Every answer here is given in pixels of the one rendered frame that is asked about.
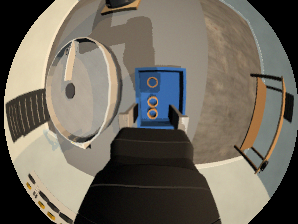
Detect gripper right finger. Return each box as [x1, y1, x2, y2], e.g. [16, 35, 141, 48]
[168, 105, 189, 133]

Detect blue plastic crate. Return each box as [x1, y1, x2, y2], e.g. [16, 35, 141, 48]
[135, 67, 186, 129]

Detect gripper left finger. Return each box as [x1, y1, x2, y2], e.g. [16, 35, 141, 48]
[118, 103, 138, 131]

